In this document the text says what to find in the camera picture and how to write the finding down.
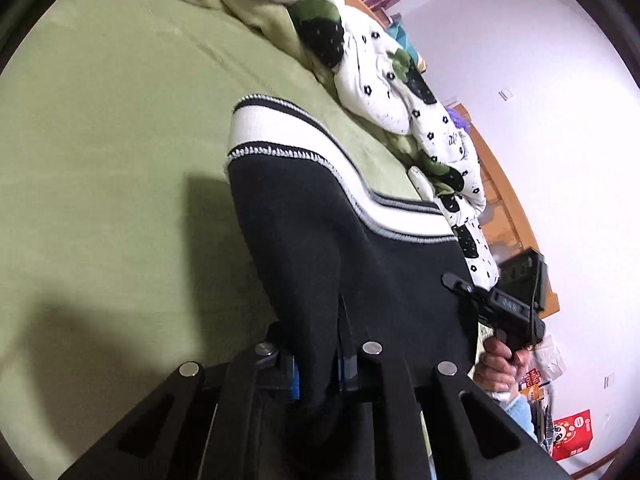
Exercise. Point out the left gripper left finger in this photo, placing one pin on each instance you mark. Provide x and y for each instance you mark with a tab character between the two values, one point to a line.
218	422

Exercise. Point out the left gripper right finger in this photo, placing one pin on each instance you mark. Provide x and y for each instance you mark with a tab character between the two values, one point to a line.
443	428

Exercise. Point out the black pants with white stripe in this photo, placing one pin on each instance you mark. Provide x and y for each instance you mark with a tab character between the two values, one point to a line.
325	244

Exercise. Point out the person's right hand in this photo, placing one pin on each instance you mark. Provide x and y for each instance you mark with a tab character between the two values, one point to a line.
499	369

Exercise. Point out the blue jeans leg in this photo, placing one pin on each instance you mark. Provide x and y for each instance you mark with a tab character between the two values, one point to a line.
519	410

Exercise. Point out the red panda box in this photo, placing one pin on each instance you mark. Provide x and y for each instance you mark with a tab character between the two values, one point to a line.
572	435

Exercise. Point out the green bed blanket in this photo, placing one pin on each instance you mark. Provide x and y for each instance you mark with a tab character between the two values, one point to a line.
121	256

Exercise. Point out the white floral quilt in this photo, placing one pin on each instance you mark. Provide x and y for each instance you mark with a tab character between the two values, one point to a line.
377	79

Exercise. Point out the teal pillow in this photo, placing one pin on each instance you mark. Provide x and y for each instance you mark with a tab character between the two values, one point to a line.
397	31

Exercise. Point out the wooden bed frame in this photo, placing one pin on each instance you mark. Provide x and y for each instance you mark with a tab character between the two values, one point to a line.
507	229

